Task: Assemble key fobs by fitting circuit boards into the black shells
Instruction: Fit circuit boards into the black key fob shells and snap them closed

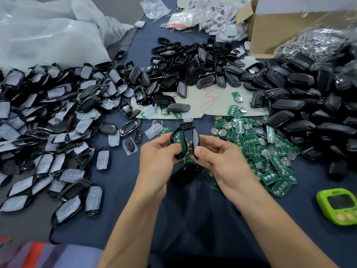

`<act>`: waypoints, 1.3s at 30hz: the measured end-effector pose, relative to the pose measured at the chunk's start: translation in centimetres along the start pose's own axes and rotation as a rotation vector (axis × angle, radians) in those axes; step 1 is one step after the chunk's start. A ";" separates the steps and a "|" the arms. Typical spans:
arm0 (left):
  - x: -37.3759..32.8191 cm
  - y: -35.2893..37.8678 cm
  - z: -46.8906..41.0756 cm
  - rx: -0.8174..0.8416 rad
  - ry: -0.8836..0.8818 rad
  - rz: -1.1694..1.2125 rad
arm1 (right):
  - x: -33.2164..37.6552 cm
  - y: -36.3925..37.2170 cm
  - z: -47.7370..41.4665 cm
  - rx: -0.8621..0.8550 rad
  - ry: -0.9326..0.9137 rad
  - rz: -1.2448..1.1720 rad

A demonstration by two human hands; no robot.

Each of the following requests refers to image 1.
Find person's left hand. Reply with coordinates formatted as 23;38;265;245
135;133;190;201

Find person's right hand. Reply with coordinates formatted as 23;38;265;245
191;134;263;205

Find lone glossy black shell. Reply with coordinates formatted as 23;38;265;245
170;163;200;186

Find small green circuit board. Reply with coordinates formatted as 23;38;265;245
174;133;187;157

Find pile of green circuit boards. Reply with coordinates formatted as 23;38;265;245
156;92;299;199

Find film-covered black shell cover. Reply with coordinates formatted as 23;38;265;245
191;127;200;151

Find pile of assembled black fobs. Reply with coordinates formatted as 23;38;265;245
251;44;357;182

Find pile of black shell halves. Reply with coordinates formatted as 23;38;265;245
114;36;266;115

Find pile of shells with pads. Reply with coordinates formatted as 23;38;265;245
0;61;143;227

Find person's right forearm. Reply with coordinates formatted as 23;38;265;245
234;189;338;268

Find person's left forearm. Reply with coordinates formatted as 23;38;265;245
97;192;168;268

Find clear plastic film piece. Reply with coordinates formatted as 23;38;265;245
145;122;164;139

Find yellow-green object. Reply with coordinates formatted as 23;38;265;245
316;188;357;227

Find red blue striped bag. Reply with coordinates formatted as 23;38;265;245
0;237;104;268

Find large open cardboard box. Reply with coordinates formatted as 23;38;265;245
235;0;357;59

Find heap of clear parts bags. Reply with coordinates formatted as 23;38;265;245
198;0;249;44

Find clear bag of metal parts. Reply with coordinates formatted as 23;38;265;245
275;25;357;64

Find clear bag with red label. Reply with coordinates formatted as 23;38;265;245
166;9;200;29

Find small crumpled clear plastic bag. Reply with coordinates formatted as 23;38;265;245
140;0;171;20

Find large white plastic bag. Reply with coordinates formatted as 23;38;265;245
0;0;136;70

